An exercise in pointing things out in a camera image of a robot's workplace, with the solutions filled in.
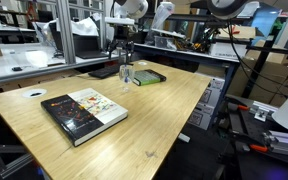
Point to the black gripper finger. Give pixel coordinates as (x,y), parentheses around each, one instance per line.
(130,49)
(112,50)

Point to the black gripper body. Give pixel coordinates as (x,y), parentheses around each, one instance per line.
(120,35)

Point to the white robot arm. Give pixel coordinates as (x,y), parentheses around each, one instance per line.
(135,8)

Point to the clear drinking glass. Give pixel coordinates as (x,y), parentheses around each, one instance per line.
(122,75)

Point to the black computer keyboard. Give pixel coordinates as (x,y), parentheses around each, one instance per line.
(104,71)

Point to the black laptop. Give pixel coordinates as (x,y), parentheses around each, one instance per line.
(87,45)

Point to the green cover book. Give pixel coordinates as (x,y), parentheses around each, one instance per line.
(147,77)

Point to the white crumpled cloth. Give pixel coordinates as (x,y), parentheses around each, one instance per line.
(84,27)

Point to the clear plastic container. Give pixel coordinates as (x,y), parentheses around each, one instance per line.
(165,42)

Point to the clear hanging plastic bag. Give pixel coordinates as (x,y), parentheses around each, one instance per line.
(162,15)

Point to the dark blue workbench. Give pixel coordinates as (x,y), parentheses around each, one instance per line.
(184,53)

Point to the small brown cardboard box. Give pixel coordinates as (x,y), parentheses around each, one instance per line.
(181,8)

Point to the black white geometric book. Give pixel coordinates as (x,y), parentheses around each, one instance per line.
(84,113)

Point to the white labelled carton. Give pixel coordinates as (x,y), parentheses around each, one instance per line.
(214,90)
(200,116)

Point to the small black object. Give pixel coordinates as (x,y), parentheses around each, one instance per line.
(16,69)

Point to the white flat box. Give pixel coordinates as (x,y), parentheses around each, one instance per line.
(227,50)

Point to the white table foot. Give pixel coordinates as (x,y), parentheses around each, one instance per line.
(184,137)

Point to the white side table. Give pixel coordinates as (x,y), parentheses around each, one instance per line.
(4,63)

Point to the narrow brown cardboard box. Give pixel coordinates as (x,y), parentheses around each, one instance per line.
(239,81)

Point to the cardboard box with red mark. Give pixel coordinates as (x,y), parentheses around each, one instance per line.
(244,32)

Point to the translucent plastic bin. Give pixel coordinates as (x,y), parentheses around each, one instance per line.
(254,10)

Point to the blue board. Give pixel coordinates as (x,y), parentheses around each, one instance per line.
(267,21)

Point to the large brown cardboard box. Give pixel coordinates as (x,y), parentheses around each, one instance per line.
(267,83)

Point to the thin aluminium extrusion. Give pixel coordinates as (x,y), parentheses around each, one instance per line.
(267,107)

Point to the thick aluminium extrusion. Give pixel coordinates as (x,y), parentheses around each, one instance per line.
(284,143)

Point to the thin aluminium frame post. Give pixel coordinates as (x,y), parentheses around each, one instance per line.
(102,26)

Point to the black metal shelf frame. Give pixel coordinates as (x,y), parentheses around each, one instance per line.
(254,71)

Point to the aluminium corner bracket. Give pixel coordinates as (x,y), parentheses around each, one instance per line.
(261,115)

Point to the grey metal table frame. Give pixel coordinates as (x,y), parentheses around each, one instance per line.
(15,165)

